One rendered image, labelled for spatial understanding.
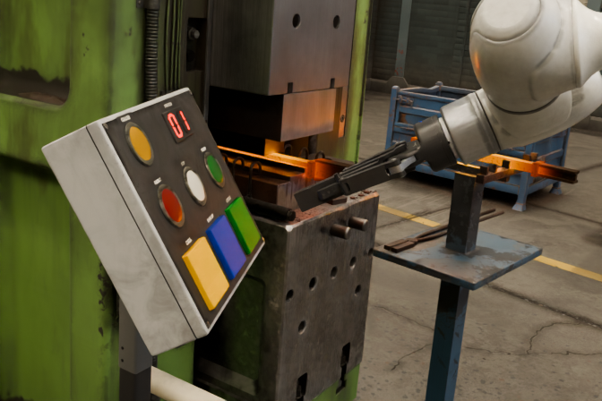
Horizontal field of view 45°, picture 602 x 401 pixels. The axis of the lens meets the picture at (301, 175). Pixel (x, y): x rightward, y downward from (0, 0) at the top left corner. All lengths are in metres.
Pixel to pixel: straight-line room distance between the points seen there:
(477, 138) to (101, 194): 0.49
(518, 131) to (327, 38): 0.63
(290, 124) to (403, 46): 9.41
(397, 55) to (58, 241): 9.59
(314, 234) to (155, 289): 0.67
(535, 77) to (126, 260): 0.51
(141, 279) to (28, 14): 0.77
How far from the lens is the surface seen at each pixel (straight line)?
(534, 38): 0.83
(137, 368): 1.11
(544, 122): 0.99
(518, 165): 1.87
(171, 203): 0.90
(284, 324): 1.49
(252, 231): 1.11
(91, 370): 1.47
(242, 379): 1.64
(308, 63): 1.47
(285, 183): 1.47
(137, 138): 0.90
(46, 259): 1.58
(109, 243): 0.87
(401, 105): 5.63
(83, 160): 0.86
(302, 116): 1.48
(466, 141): 1.00
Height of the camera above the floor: 1.36
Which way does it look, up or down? 14 degrees down
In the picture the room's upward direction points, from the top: 4 degrees clockwise
